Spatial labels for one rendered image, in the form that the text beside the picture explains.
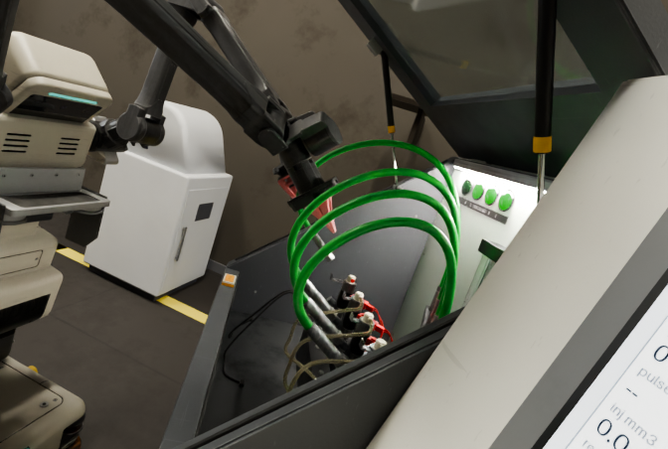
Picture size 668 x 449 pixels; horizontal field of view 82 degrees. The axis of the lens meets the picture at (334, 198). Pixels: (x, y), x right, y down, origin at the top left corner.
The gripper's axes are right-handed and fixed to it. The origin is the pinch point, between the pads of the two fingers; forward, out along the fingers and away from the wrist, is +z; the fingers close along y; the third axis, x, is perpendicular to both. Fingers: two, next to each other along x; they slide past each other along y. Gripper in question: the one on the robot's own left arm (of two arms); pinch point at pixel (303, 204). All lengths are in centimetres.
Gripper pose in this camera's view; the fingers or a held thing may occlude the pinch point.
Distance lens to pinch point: 88.8
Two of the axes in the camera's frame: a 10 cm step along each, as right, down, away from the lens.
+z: 2.7, 8.7, -4.0
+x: -8.5, 4.2, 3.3
